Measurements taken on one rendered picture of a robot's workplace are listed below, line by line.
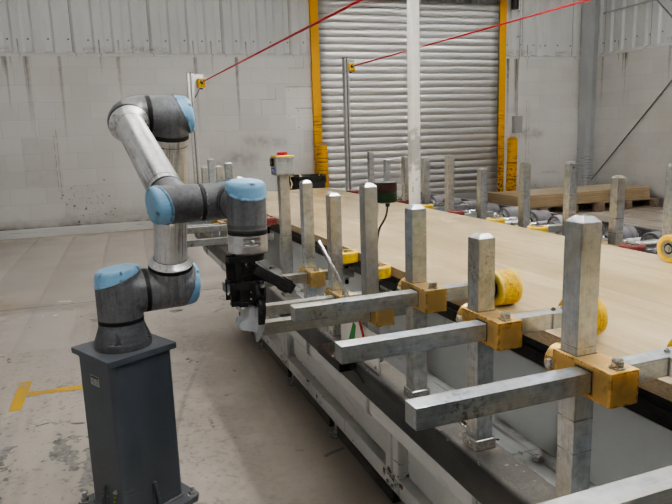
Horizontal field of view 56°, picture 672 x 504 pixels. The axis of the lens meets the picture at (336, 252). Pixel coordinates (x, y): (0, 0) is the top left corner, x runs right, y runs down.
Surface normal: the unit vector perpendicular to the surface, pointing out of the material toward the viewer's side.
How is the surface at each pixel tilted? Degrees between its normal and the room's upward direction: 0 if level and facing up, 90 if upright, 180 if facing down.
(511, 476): 0
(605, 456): 90
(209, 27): 90
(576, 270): 90
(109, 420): 90
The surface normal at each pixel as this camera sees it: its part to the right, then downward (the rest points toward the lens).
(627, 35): -0.95, 0.09
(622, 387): 0.36, 0.16
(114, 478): -0.67, 0.16
